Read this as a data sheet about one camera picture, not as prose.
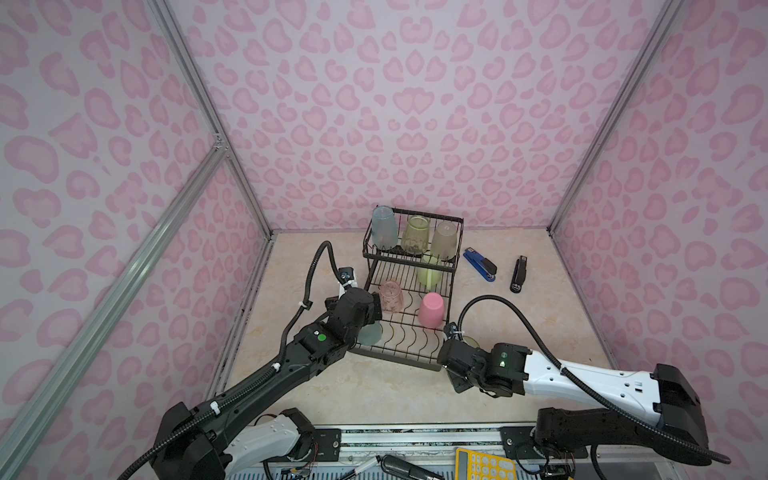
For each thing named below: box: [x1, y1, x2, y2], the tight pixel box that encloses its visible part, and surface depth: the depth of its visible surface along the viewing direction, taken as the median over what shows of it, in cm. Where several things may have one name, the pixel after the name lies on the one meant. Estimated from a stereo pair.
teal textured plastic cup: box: [371, 205, 399, 250], surface depth 87 cm
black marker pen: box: [380, 454, 445, 480], surface depth 68 cm
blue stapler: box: [463, 247, 497, 283], surface depth 109 cm
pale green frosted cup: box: [431, 220, 458, 261], surface depth 87 cm
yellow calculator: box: [455, 448, 517, 480], surface depth 71 cm
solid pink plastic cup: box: [418, 292, 445, 329], surface depth 88 cm
